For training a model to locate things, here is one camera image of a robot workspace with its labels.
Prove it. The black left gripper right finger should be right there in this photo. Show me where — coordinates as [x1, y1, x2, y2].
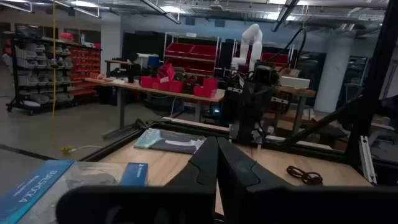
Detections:
[216, 136, 292, 190]

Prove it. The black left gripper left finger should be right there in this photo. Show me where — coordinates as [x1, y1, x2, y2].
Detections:
[165, 136, 219, 188]

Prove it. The flat teal and dark package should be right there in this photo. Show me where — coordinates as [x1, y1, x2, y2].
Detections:
[133, 127, 206, 156]

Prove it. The white rectangular box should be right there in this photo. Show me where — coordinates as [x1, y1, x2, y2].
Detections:
[279, 75, 311, 90]

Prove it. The red plastic bin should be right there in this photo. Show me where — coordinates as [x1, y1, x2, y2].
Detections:
[139, 75, 153, 89]
[169, 80, 184, 93]
[160, 63, 177, 80]
[193, 77, 219, 99]

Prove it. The white rack with red bins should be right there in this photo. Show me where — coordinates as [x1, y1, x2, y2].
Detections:
[162, 32, 220, 77]

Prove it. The plain white column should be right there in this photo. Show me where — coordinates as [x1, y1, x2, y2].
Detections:
[313, 32, 355, 113]

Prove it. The long wooden work table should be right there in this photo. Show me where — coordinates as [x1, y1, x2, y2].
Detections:
[83, 77, 226, 139]

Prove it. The blue DualShock controller box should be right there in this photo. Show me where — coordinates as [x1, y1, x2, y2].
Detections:
[0, 159, 149, 224]

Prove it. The black rack with storage bins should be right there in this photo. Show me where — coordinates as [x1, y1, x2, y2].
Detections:
[5, 30, 103, 116]

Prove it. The coiled black USB-C cable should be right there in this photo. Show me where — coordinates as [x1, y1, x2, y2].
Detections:
[285, 165, 324, 186]

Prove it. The black diagonal frame brace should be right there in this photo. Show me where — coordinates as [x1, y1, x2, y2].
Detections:
[282, 95, 364, 147]

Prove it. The black frame post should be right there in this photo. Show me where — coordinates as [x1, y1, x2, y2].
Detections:
[343, 0, 398, 170]

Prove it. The aluminium extrusion bracket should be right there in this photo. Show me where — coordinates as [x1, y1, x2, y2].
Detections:
[358, 134, 377, 185]

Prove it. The yellow plug with white cord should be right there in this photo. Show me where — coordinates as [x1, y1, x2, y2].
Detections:
[60, 144, 103, 155]

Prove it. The hanging yellow cord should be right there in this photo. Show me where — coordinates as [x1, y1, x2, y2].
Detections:
[50, 0, 58, 149]

